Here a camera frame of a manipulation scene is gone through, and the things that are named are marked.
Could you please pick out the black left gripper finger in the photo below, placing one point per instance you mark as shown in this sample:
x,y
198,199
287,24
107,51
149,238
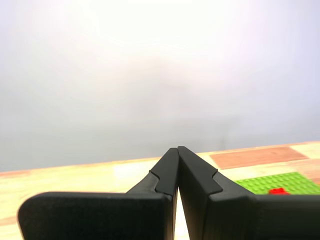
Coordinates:
x,y
250,217
100,215

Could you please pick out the red square brick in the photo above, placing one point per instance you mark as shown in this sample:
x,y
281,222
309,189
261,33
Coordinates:
x,y
278,192

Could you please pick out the green studded baseplate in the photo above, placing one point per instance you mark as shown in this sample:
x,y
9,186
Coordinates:
x,y
295,180

